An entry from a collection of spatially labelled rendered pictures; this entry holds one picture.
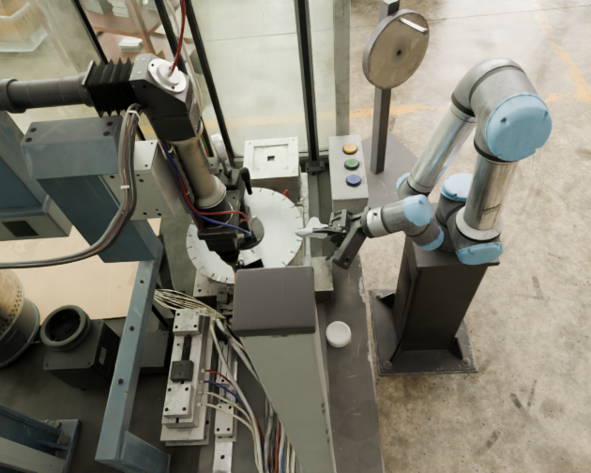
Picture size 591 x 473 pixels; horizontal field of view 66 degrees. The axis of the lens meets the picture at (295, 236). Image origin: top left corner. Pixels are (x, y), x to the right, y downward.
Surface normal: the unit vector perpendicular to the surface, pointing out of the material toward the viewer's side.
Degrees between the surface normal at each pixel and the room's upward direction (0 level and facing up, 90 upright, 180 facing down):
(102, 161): 59
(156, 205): 90
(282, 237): 0
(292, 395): 90
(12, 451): 90
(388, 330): 0
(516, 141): 82
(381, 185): 0
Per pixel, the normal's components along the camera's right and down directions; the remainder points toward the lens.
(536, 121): 0.05, 0.73
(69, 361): -0.09, -0.58
